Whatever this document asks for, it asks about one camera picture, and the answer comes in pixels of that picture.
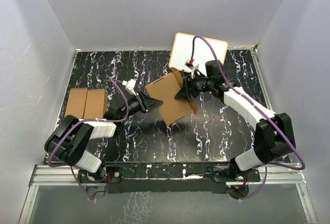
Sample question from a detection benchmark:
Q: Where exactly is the white board yellow frame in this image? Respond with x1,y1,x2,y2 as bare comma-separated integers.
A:
169,32,228,75

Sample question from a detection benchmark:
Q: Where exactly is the purple cable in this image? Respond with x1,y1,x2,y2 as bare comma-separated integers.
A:
47,77,131,202
191,36,306,200

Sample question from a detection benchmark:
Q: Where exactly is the black base frame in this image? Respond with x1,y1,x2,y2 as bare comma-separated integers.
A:
77,162,260,194

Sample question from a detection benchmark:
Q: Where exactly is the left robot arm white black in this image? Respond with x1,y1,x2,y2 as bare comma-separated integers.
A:
44,91,163,182

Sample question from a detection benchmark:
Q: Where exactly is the folded brown cardboard box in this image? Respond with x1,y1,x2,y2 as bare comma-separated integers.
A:
64,88,108,119

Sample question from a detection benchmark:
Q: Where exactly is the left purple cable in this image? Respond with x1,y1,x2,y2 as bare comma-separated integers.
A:
47,77,131,202

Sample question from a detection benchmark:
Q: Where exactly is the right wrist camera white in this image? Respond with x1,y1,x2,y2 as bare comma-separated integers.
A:
185,59,201,79

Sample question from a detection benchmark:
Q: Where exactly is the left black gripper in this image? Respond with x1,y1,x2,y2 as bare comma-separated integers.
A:
120,91,163,122

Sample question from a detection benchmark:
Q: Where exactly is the aluminium rail frame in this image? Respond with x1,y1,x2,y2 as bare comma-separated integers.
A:
20,165,318,223

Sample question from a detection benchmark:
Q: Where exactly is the brown cardboard box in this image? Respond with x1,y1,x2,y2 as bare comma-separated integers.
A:
145,67,199,126
64,88,108,119

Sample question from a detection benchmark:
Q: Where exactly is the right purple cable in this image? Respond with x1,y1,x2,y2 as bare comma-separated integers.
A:
191,36,306,200

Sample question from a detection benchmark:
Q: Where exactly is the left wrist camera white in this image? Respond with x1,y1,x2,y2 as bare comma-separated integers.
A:
122,79,136,95

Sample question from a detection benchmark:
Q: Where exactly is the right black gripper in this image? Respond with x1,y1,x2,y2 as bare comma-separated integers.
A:
175,72,213,101

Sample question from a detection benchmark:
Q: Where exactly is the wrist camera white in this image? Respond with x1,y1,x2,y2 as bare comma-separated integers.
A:
185,59,201,79
122,79,136,95

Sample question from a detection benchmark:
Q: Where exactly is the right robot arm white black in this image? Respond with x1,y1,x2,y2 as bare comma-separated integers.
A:
175,59,296,181

